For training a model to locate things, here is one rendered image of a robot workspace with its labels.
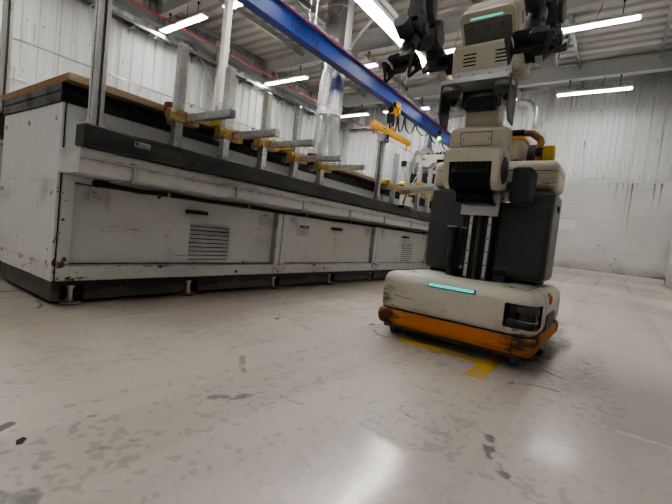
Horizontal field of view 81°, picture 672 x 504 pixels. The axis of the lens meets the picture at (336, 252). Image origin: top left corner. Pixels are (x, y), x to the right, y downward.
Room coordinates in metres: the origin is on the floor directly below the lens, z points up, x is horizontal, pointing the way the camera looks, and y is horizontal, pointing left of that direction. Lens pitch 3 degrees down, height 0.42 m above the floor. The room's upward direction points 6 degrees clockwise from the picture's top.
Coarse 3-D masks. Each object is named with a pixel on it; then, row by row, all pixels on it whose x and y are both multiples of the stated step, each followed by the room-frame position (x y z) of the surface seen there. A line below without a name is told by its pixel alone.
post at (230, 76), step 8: (232, 72) 1.88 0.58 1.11; (232, 80) 1.88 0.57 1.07; (224, 88) 1.89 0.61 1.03; (232, 88) 1.89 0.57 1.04; (224, 96) 1.88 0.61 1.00; (232, 96) 1.89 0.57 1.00; (224, 104) 1.88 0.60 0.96; (232, 104) 1.89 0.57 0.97; (224, 120) 1.87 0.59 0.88; (224, 144) 1.87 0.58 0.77; (224, 152) 1.88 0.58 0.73
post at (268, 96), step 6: (264, 96) 2.09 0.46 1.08; (270, 96) 2.09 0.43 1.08; (264, 102) 2.09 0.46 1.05; (270, 102) 2.09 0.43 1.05; (264, 108) 2.08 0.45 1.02; (270, 108) 2.09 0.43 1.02; (264, 114) 2.08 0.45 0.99; (270, 114) 2.10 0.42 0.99; (264, 120) 2.08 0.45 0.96; (270, 120) 2.10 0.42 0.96; (264, 126) 2.08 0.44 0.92; (258, 150) 2.09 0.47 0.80; (264, 150) 2.08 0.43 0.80; (258, 156) 2.09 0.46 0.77; (264, 156) 2.09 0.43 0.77; (258, 162) 2.09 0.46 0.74; (264, 162) 2.09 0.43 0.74
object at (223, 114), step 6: (192, 114) 1.67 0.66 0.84; (198, 114) 1.65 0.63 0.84; (204, 114) 1.62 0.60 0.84; (210, 114) 1.60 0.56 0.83; (216, 114) 1.58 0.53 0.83; (222, 114) 1.56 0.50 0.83; (228, 114) 1.54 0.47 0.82; (234, 114) 1.55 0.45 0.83; (168, 120) 1.77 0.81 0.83; (186, 120) 1.69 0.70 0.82; (192, 120) 1.67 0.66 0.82; (198, 120) 1.66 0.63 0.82; (204, 120) 1.64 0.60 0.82; (210, 120) 1.63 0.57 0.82; (216, 120) 1.62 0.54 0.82
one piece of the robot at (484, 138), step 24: (456, 48) 1.63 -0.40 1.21; (480, 48) 1.57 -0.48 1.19; (504, 48) 1.53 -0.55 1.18; (456, 72) 1.63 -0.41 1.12; (528, 72) 1.58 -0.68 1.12; (480, 120) 1.59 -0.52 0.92; (456, 144) 1.62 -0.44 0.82; (480, 144) 1.56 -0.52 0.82; (504, 144) 1.52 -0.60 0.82; (504, 168) 1.53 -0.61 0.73
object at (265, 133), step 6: (234, 132) 1.89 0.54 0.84; (240, 132) 1.87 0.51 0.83; (246, 132) 1.84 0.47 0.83; (252, 132) 1.82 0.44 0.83; (258, 132) 1.80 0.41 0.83; (264, 132) 1.78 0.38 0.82; (270, 132) 1.75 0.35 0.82; (276, 132) 1.74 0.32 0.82; (216, 138) 1.97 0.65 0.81; (234, 138) 1.90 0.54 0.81; (240, 138) 1.88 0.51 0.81; (246, 138) 1.87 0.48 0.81; (252, 138) 1.85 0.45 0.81
